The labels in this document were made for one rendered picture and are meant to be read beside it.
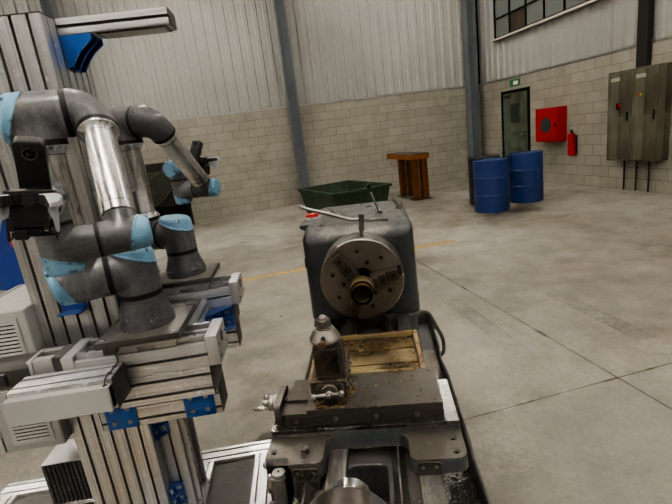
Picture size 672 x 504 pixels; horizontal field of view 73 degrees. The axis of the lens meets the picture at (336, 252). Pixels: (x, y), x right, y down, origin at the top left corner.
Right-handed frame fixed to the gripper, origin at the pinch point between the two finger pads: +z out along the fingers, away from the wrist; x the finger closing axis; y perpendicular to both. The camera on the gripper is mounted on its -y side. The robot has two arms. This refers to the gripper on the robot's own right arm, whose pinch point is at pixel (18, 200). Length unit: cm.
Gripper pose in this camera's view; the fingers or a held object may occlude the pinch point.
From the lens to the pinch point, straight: 79.9
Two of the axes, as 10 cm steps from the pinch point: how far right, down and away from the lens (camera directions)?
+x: -8.9, 0.9, -4.4
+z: 4.5, 1.7, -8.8
